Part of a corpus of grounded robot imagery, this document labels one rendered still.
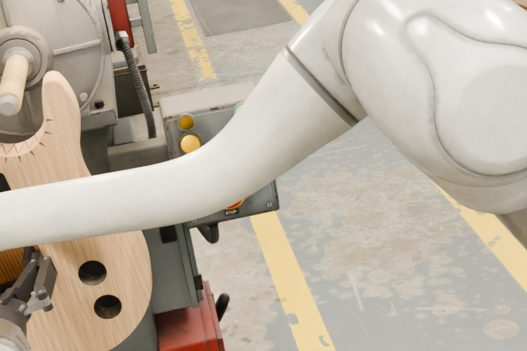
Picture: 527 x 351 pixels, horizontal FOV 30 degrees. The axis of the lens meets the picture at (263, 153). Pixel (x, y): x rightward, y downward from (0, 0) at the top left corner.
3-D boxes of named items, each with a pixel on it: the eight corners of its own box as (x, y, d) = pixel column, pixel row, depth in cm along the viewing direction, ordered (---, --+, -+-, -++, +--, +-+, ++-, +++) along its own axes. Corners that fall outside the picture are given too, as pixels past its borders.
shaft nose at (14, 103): (-5, 107, 126) (3, 92, 125) (12, 115, 127) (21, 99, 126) (-6, 112, 124) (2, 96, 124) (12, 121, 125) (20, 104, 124)
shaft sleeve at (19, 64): (1, 70, 143) (12, 50, 142) (22, 79, 144) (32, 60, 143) (-9, 109, 126) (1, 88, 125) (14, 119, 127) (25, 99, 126)
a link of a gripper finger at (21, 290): (-10, 306, 115) (1, 304, 114) (27, 255, 125) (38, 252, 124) (4, 333, 116) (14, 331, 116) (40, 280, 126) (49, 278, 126)
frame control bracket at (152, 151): (111, 167, 168) (107, 146, 166) (219, 145, 170) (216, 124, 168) (112, 175, 164) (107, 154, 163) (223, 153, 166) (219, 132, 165)
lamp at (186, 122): (178, 132, 153) (174, 115, 152) (197, 129, 153) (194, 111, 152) (178, 134, 152) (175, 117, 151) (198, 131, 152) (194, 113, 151)
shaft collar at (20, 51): (-4, 67, 144) (10, 41, 143) (25, 81, 146) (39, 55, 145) (-5, 71, 142) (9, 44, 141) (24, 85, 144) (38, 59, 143)
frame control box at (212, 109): (150, 209, 183) (122, 79, 173) (263, 186, 185) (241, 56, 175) (160, 271, 160) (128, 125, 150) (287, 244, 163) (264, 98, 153)
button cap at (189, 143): (182, 151, 155) (178, 134, 154) (200, 148, 155) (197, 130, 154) (183, 154, 154) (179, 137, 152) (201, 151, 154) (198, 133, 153)
